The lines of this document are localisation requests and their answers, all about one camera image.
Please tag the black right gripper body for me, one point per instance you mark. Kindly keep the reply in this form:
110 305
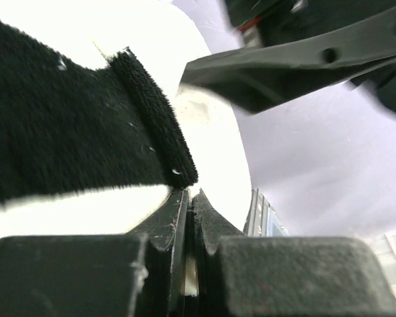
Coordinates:
293 48

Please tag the black white striped pillowcase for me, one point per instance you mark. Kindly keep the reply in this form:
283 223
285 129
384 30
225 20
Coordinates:
65 128

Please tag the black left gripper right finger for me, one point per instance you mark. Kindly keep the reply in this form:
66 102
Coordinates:
283 276

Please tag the white pillow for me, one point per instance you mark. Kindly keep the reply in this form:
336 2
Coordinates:
164 39

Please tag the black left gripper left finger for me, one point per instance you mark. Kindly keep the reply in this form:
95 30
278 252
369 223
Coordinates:
140 273

